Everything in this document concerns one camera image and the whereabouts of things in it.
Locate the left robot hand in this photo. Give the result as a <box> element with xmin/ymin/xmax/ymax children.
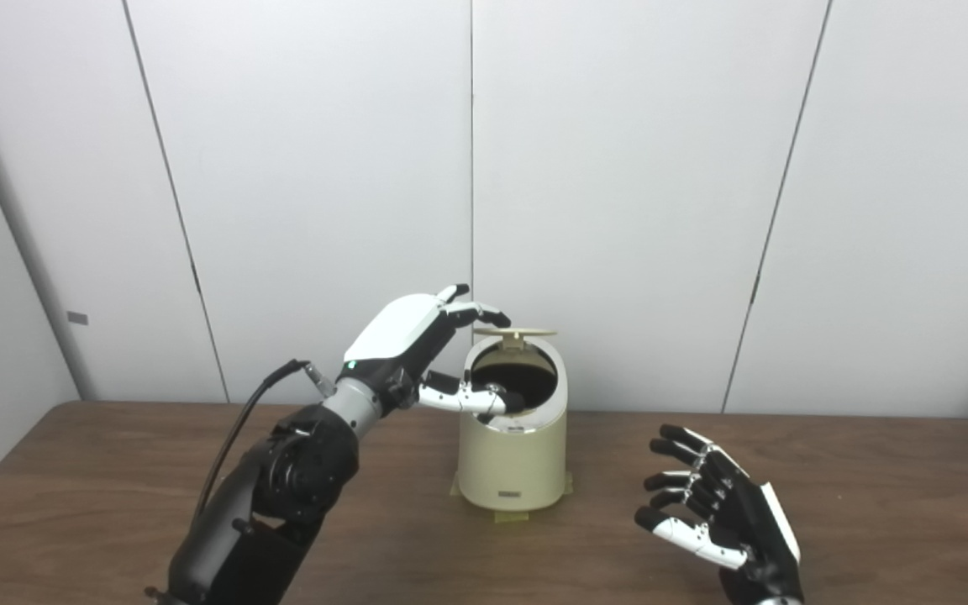
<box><xmin>341</xmin><ymin>284</ymin><xmax>527</xmax><ymax>421</ymax></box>

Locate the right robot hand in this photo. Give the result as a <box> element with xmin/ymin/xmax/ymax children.
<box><xmin>634</xmin><ymin>424</ymin><xmax>804</xmax><ymax>602</ymax></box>

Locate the cream round bin lid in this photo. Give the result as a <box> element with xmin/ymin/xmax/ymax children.
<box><xmin>472</xmin><ymin>327</ymin><xmax>558</xmax><ymax>350</ymax></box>

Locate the cream-colored bin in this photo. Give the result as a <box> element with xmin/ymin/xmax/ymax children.
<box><xmin>457</xmin><ymin>336</ymin><xmax>570</xmax><ymax>512</ymax></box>

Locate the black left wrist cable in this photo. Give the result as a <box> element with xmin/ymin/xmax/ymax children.
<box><xmin>192</xmin><ymin>359</ymin><xmax>339</xmax><ymax>522</ymax></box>

